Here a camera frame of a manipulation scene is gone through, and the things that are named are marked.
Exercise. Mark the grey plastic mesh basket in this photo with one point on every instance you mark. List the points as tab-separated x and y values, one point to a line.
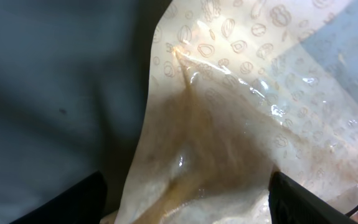
74	83

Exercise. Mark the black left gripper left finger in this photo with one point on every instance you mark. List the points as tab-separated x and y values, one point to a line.
81	204

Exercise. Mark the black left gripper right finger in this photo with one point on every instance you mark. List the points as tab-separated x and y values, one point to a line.
291	203

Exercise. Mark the beige nut snack bag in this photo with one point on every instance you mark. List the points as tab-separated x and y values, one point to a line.
236	90

